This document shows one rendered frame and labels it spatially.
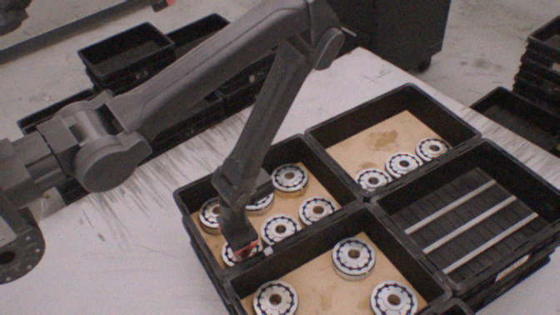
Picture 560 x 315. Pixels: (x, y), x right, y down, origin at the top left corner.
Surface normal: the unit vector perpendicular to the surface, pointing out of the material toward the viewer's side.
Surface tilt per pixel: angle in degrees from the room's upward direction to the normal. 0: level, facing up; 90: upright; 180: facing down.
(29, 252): 90
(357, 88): 0
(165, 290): 0
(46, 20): 90
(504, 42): 0
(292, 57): 66
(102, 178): 103
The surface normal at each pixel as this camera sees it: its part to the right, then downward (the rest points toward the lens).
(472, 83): -0.07, -0.69
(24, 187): 0.58, 0.40
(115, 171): 0.61, 0.68
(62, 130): 0.07, -0.56
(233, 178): -0.69, 0.20
